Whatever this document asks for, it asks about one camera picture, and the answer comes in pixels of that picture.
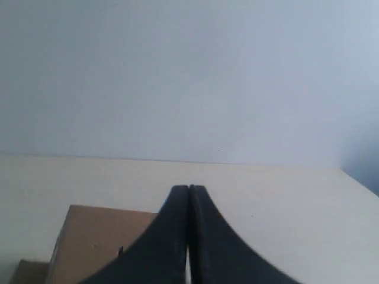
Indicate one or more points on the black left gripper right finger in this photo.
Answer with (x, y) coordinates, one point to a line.
(216, 253)

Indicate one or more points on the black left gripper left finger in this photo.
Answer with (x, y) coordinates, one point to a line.
(159, 254)

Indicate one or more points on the wooden coin box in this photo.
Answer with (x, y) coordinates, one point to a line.
(89, 239)

